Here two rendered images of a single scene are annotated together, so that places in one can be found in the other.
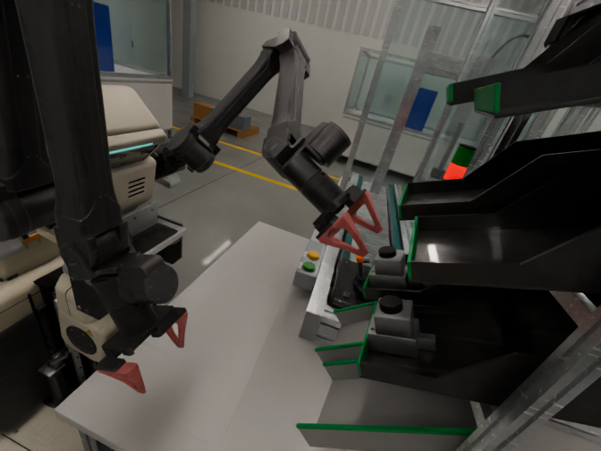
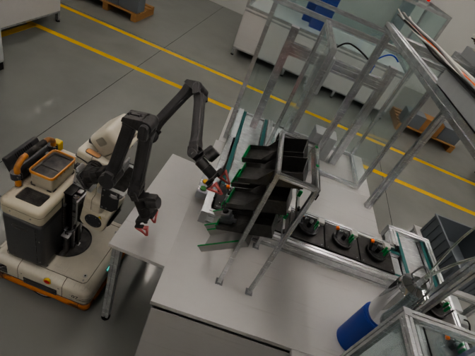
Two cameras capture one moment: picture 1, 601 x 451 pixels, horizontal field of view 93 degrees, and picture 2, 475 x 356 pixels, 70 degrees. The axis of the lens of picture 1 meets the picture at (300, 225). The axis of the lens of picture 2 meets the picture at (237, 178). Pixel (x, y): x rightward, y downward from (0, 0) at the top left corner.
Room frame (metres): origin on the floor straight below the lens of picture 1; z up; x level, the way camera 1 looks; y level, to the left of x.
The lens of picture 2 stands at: (-0.86, 0.14, 2.41)
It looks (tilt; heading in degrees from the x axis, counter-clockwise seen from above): 38 degrees down; 347
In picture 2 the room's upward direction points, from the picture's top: 24 degrees clockwise
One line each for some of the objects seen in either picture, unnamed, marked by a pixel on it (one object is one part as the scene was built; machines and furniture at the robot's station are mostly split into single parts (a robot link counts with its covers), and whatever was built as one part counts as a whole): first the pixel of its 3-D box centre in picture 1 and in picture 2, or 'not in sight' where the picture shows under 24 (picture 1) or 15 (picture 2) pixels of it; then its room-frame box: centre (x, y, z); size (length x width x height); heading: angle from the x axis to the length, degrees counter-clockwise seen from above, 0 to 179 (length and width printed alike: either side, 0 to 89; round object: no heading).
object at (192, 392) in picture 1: (298, 320); (196, 214); (0.63, -0.06, 0.84); 0.90 x 0.70 x 0.03; 169
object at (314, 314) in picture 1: (334, 245); (218, 173); (0.99, -0.15, 0.91); 0.89 x 0.06 x 0.11; 173
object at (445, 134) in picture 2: not in sight; (425, 123); (5.23, -4.35, 0.20); 1.20 x 0.80 x 0.41; 79
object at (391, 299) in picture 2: not in sight; (403, 296); (0.00, -0.99, 1.32); 0.14 x 0.14 x 0.38
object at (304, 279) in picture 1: (310, 263); (204, 185); (0.81, -0.07, 0.93); 0.21 x 0.07 x 0.06; 173
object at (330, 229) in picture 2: not in sight; (345, 236); (0.61, -1.01, 1.01); 0.24 x 0.24 x 0.13; 83
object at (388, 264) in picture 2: not in sight; (379, 249); (0.57, -1.25, 1.01); 0.24 x 0.24 x 0.13; 83
